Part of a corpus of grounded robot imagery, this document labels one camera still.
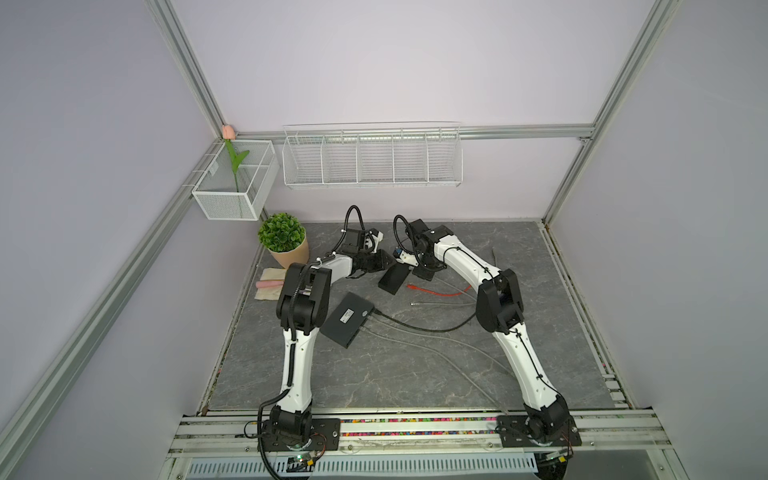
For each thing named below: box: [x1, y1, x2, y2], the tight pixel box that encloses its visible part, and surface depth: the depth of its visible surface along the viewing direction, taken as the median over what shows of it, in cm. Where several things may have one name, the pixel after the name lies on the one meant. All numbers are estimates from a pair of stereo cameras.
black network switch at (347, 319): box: [319, 292, 375, 349], surface depth 94 cm
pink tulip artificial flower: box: [222, 124, 250, 193], surface depth 92 cm
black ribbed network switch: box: [378, 263, 411, 295], surface depth 104 cm
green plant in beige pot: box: [258, 213, 309, 269], surface depth 100 cm
